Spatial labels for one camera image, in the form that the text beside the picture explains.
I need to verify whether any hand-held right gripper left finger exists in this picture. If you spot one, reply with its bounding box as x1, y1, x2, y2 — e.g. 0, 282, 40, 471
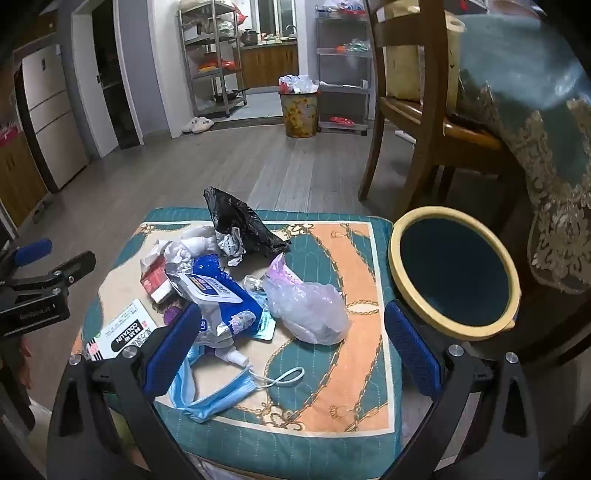
46, 302, 204, 480

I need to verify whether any blue bin with yellow rim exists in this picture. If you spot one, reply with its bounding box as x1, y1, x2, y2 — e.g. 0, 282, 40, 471
389, 206, 522, 342

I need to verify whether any green embroidered tablecloth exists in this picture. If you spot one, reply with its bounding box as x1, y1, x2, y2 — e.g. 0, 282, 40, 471
455, 9, 591, 295

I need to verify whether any blue face mask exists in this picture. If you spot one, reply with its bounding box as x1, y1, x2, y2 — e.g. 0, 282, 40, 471
167, 355, 306, 424

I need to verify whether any blue wet wipe packet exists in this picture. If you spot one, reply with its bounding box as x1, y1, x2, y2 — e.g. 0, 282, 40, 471
166, 255, 265, 347

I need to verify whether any wooden chair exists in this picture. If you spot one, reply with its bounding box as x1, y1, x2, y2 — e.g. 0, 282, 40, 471
359, 0, 509, 217

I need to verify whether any wooden side cabinet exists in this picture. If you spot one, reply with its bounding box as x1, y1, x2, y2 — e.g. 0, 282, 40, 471
0, 134, 48, 228

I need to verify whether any silver foil wrapper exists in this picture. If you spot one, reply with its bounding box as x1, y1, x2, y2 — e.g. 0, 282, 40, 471
216, 228, 246, 267

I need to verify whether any black plastic bag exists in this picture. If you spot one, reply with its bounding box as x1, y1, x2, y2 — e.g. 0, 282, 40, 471
204, 187, 293, 266

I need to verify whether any white and black carton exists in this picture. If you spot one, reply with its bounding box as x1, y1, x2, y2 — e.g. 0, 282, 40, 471
83, 299, 158, 361

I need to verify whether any white refrigerator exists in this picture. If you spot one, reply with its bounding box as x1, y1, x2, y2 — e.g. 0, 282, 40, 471
21, 44, 90, 191

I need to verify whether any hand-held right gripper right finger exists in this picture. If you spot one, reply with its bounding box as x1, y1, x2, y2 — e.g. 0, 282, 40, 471
384, 299, 541, 480

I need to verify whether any metal shelf rack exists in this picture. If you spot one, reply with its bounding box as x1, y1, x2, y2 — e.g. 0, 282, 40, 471
175, 0, 249, 118

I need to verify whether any black flat object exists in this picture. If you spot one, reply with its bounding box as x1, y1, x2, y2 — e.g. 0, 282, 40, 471
445, 113, 491, 136

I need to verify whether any white crumpled plastic wrapper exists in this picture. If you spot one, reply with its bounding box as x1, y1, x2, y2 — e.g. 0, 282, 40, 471
141, 224, 219, 278

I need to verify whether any wooden kitchen cabinet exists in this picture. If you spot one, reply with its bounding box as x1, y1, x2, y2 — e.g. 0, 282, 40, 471
240, 41, 300, 89

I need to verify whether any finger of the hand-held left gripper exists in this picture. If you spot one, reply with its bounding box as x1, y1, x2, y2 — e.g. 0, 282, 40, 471
0, 239, 53, 278
7, 250, 97, 292

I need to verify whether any red and white box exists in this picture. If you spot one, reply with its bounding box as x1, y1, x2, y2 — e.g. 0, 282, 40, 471
141, 256, 175, 304

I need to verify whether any small white bottle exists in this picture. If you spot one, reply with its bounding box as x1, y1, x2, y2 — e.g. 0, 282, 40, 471
213, 347, 249, 368

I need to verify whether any white shelf trolley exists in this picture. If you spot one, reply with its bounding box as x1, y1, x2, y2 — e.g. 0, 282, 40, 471
315, 4, 374, 136

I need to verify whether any blue blister pack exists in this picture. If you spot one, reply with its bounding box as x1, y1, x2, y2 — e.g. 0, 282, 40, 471
252, 307, 278, 343

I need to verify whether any translucent purple plastic bag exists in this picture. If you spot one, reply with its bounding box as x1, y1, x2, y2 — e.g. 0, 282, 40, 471
264, 253, 352, 345

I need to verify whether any floral trash can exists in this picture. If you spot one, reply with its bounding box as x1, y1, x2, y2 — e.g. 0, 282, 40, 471
278, 74, 320, 138

